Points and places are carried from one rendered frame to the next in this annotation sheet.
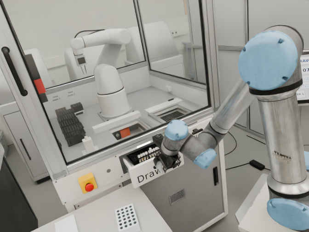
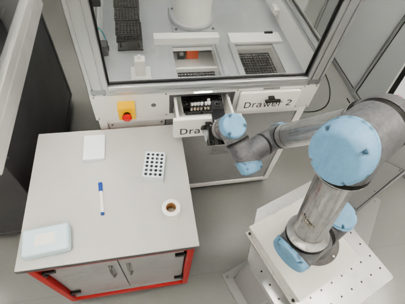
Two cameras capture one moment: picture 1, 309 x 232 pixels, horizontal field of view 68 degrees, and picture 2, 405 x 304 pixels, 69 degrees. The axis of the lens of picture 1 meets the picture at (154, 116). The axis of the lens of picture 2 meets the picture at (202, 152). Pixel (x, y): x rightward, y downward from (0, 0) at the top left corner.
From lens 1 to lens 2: 0.31 m
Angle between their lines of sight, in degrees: 31
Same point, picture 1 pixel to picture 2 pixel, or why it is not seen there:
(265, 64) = (335, 159)
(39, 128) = (84, 38)
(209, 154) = (252, 166)
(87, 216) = (117, 142)
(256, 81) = (317, 165)
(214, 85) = (325, 53)
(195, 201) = not seen: hidden behind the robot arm
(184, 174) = not seen: hidden behind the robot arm
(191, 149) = (237, 153)
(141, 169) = (187, 123)
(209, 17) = not seen: outside the picture
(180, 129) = (235, 128)
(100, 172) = (143, 104)
